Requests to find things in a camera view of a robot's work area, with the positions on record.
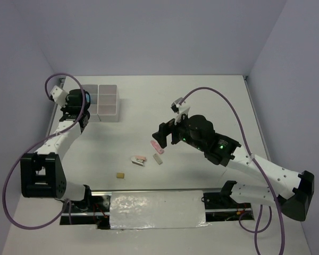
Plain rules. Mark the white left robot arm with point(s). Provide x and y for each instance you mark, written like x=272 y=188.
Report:
x=42 y=174

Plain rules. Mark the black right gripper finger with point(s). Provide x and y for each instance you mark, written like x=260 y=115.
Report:
x=161 y=138
x=165 y=129

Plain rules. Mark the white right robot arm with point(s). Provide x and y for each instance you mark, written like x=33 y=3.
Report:
x=287 y=190

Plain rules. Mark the white compartment organizer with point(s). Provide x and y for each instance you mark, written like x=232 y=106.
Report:
x=108 y=103
x=92 y=89

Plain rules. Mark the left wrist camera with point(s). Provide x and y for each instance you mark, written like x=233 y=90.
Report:
x=58 y=96

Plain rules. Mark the grey white eraser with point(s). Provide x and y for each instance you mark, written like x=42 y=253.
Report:
x=157 y=159

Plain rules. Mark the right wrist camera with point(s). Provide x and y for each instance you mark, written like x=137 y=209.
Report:
x=181 y=108

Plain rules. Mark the silver foil covered panel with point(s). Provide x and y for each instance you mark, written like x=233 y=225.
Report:
x=157 y=210

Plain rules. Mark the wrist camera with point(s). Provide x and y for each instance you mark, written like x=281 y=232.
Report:
x=181 y=108
x=58 y=96

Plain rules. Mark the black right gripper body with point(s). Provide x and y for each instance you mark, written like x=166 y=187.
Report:
x=180 y=132

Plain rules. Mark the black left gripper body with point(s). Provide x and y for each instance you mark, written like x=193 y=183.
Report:
x=65 y=109

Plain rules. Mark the pink mini stapler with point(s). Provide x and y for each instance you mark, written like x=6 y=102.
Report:
x=139 y=160

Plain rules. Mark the yellow eraser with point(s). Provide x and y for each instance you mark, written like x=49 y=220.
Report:
x=120 y=175

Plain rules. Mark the left white compartment organizer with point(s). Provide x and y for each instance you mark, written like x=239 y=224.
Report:
x=92 y=89

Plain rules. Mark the right white compartment organizer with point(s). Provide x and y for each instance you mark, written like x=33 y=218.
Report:
x=108 y=103

